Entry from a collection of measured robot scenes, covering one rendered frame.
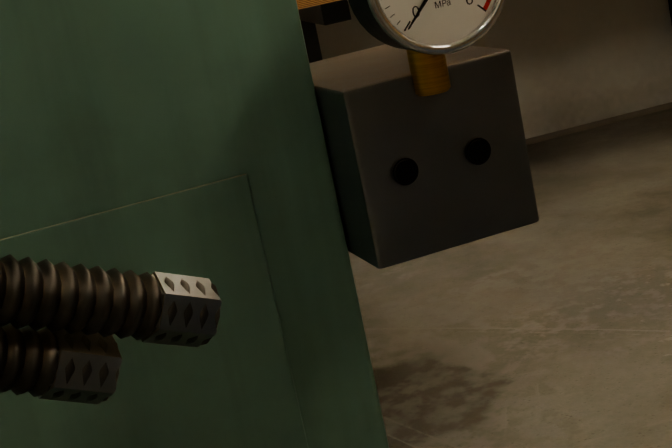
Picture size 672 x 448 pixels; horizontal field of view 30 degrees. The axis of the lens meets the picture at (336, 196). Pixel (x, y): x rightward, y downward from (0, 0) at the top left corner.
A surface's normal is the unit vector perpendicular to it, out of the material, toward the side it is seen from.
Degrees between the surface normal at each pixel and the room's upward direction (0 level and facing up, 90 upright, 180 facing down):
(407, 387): 0
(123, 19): 90
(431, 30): 90
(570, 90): 90
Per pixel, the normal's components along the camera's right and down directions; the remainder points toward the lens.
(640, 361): -0.20, -0.95
